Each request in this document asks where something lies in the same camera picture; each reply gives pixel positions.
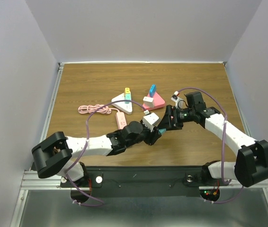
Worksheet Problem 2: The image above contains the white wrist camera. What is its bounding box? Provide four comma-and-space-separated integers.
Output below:
142, 110, 161, 131
171, 91, 187, 109

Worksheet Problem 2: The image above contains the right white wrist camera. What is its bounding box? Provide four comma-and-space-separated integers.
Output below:
171, 91, 187, 109

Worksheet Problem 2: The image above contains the pink triangular power strip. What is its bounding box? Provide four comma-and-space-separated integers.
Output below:
143, 92, 166, 111

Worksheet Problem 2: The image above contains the yellow usb charger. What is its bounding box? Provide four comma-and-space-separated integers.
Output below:
124, 87, 131, 94

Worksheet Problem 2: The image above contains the pink long power strip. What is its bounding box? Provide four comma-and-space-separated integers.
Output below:
116, 112, 127, 130

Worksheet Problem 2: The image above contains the white triangular power strip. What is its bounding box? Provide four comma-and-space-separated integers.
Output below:
111, 93, 133, 115

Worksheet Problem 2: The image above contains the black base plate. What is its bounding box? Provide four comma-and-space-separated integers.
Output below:
60, 166, 222, 198

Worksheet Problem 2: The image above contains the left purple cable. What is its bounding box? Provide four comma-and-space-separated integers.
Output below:
64, 101, 149, 208

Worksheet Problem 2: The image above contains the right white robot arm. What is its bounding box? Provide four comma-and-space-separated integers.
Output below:
158, 91, 268, 187

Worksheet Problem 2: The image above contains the teal usb charger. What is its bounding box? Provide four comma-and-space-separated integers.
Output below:
124, 93, 131, 100

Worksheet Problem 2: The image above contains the blue plug adapter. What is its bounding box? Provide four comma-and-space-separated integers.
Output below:
149, 84, 157, 97

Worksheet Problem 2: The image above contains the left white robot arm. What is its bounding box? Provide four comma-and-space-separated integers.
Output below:
32, 121, 161, 186

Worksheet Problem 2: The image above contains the aluminium frame rail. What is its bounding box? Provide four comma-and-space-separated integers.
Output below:
20, 62, 65, 190

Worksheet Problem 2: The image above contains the white cube charger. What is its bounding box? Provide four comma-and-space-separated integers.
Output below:
143, 96, 155, 108

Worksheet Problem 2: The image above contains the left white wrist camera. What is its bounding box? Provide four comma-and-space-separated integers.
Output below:
142, 110, 161, 131

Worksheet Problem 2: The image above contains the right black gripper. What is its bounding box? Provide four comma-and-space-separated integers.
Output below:
157, 105, 195, 131

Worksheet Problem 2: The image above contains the pink coiled power cord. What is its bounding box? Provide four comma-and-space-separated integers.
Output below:
78, 104, 120, 116

